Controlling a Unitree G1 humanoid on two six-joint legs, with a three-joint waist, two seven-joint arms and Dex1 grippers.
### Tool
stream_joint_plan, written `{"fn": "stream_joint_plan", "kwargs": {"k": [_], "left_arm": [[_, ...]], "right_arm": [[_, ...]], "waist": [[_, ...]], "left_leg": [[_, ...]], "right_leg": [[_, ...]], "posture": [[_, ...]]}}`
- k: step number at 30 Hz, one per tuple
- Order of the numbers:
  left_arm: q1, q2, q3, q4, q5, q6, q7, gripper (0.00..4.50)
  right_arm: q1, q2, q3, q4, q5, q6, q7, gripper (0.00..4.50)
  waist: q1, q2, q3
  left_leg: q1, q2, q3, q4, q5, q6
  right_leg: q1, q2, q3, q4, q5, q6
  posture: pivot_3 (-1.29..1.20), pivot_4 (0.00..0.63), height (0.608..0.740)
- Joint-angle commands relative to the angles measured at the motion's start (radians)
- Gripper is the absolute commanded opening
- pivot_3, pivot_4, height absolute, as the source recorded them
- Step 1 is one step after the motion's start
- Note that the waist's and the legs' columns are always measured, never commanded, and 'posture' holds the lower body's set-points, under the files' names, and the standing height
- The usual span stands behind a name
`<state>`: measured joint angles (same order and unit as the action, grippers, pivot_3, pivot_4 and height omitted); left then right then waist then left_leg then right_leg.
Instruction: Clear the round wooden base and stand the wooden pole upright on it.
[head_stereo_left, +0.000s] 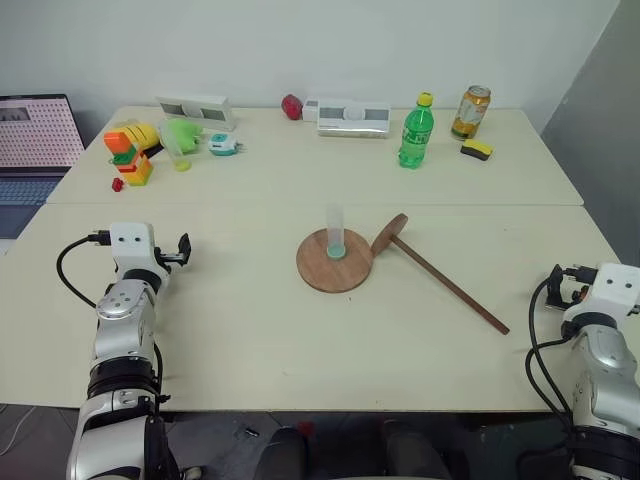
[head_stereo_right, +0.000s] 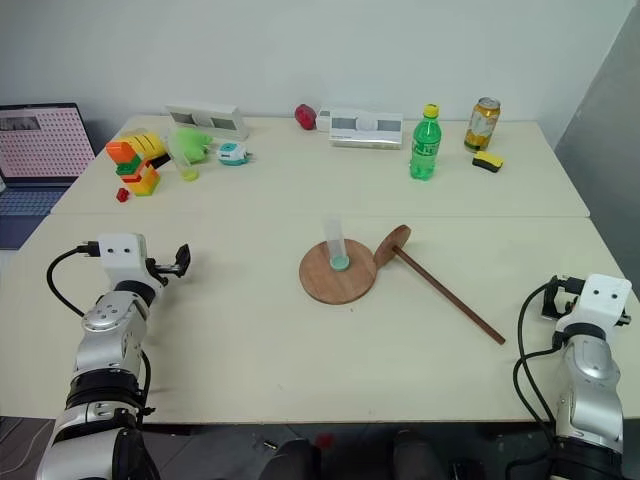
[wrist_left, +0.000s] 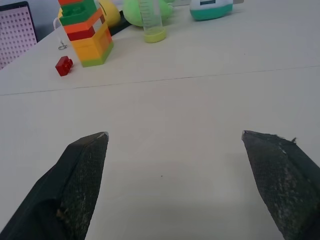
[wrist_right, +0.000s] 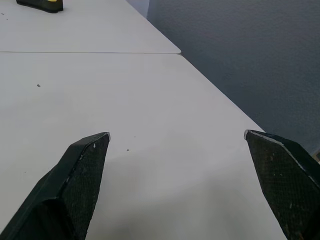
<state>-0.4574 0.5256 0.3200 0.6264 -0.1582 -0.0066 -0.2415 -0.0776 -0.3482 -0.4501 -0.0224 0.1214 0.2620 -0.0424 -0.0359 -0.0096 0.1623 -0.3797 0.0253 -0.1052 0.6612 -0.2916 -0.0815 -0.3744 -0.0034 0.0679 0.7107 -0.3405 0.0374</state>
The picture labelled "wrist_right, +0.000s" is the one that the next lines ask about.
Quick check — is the black and yellow object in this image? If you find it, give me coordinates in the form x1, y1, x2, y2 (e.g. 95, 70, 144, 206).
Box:
16, 0, 64, 14

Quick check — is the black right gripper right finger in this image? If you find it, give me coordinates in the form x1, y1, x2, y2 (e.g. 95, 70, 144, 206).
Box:
243, 129, 320, 240

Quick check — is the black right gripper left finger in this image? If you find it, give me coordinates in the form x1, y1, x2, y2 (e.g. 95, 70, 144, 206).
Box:
0, 131, 111, 240

